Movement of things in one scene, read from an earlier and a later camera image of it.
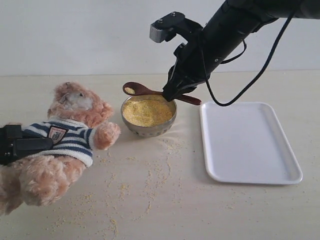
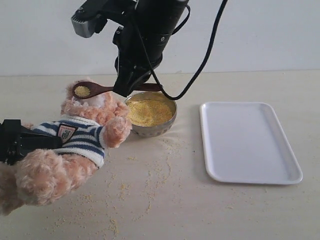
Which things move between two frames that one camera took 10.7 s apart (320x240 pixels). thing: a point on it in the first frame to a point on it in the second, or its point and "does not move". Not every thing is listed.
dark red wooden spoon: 133,88 to 86,89
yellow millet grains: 148,112 does not move
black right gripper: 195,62 to 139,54
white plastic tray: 247,142 does not move
